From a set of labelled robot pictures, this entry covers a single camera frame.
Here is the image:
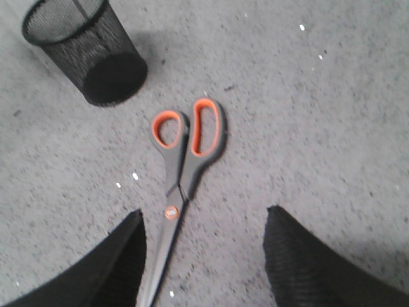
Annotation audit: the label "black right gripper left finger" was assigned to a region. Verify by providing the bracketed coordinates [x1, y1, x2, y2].
[6, 209, 147, 306]

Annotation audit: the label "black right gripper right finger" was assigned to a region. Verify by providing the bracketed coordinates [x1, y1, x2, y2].
[263, 205, 408, 306]

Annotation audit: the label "grey orange scissors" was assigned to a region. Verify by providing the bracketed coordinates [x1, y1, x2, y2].
[137, 98, 228, 306]

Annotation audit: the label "black mesh pen holder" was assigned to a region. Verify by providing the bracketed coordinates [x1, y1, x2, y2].
[22, 1, 148, 107]

